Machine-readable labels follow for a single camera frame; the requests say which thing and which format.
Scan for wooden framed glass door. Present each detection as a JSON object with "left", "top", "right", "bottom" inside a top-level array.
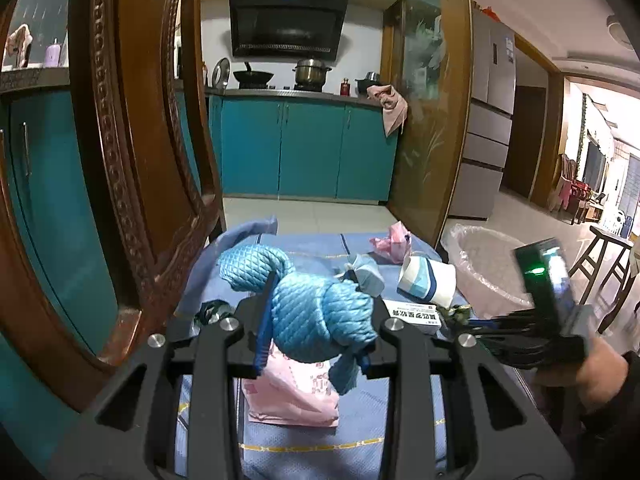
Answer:
[{"left": 387, "top": 0, "right": 474, "bottom": 250}]

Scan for white and blue paper cup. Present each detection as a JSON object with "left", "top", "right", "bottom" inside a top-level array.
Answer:
[{"left": 397, "top": 255, "right": 457, "bottom": 308}]

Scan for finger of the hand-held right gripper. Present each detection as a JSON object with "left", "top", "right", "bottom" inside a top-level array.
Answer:
[{"left": 457, "top": 309, "right": 587, "bottom": 368}]

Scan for pink hanging cloth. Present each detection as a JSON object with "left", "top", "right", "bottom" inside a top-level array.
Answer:
[{"left": 366, "top": 85, "right": 409, "bottom": 137}]

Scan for blue tablecloth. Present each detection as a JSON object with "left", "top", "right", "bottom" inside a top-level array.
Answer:
[{"left": 177, "top": 216, "right": 551, "bottom": 467}]

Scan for teal lower kitchen cabinets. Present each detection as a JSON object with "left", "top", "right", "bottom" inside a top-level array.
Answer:
[{"left": 207, "top": 94, "right": 401, "bottom": 202}]

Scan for crumpled pink wrapper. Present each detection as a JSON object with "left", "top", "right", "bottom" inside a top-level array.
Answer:
[{"left": 369, "top": 221, "right": 413, "bottom": 264}]

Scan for crumpled light blue paper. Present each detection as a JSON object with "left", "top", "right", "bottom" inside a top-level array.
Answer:
[{"left": 345, "top": 254, "right": 386, "bottom": 296}]

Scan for person's right hand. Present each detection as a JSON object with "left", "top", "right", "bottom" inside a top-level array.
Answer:
[{"left": 530, "top": 345, "right": 626, "bottom": 411}]

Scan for red chairs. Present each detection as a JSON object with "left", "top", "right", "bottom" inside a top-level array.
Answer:
[{"left": 549, "top": 154, "right": 592, "bottom": 226}]

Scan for white medicine box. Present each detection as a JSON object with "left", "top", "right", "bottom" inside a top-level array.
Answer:
[{"left": 381, "top": 299, "right": 446, "bottom": 333}]

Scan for teal side cabinet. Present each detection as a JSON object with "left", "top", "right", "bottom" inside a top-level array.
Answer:
[{"left": 0, "top": 85, "right": 121, "bottom": 357}]

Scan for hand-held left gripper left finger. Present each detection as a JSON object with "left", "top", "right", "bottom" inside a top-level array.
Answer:
[{"left": 47, "top": 273, "right": 279, "bottom": 480}]

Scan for pink plastic bag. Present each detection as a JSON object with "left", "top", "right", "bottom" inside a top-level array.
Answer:
[{"left": 241, "top": 342, "right": 341, "bottom": 428}]

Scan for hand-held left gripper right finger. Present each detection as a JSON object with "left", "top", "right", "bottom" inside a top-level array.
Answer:
[{"left": 357, "top": 317, "right": 576, "bottom": 480}]

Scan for wooden stool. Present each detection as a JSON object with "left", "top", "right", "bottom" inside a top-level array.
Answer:
[{"left": 570, "top": 226, "right": 635, "bottom": 335}]

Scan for trash bin with clear liner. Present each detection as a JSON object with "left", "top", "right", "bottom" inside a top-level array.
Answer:
[{"left": 446, "top": 223, "right": 540, "bottom": 318}]

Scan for steel stock pot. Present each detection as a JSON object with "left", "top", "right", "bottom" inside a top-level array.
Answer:
[{"left": 292, "top": 58, "right": 333, "bottom": 89}]

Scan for glass pot lid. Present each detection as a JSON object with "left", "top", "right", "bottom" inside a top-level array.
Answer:
[{"left": 212, "top": 58, "right": 232, "bottom": 92}]

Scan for black wok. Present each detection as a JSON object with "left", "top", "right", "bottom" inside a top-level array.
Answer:
[{"left": 233, "top": 62, "right": 276, "bottom": 89}]

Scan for ceiling lamp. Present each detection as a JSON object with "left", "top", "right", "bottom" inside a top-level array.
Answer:
[{"left": 607, "top": 14, "right": 634, "bottom": 51}]

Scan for dark green wrapper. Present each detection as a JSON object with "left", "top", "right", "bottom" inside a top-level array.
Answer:
[{"left": 194, "top": 300, "right": 236, "bottom": 327}]

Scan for grey refrigerator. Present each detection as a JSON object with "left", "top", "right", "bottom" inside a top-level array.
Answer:
[{"left": 449, "top": 7, "right": 517, "bottom": 221}]

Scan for pink rag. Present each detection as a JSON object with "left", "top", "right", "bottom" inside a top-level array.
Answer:
[{"left": 4, "top": 24, "right": 34, "bottom": 69}]

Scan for black range hood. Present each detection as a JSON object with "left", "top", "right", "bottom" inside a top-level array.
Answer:
[{"left": 229, "top": 0, "right": 349, "bottom": 61}]

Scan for carved wooden chair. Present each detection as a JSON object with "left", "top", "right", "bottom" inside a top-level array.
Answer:
[{"left": 0, "top": 0, "right": 228, "bottom": 413}]

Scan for small black pot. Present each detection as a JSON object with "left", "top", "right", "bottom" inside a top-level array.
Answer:
[{"left": 355, "top": 72, "right": 383, "bottom": 95}]

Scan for person's right forearm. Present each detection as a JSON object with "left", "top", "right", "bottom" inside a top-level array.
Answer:
[{"left": 570, "top": 350, "right": 640, "bottom": 480}]

